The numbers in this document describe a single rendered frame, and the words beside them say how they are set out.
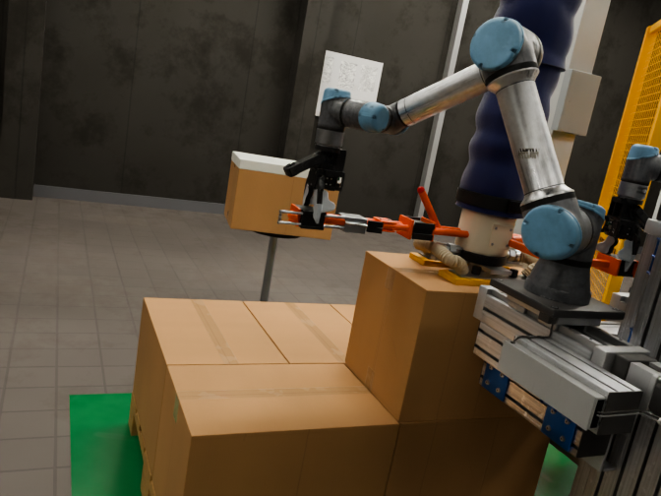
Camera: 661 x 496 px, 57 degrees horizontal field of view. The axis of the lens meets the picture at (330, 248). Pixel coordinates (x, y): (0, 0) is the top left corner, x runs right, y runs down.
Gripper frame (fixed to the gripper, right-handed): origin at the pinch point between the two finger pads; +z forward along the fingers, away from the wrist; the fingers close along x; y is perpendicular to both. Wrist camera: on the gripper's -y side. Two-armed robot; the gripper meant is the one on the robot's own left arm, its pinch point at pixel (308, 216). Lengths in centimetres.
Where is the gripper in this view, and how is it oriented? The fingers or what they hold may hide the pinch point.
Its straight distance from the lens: 170.9
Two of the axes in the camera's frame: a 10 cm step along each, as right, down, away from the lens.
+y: 9.2, 0.8, 3.9
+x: -3.5, -2.7, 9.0
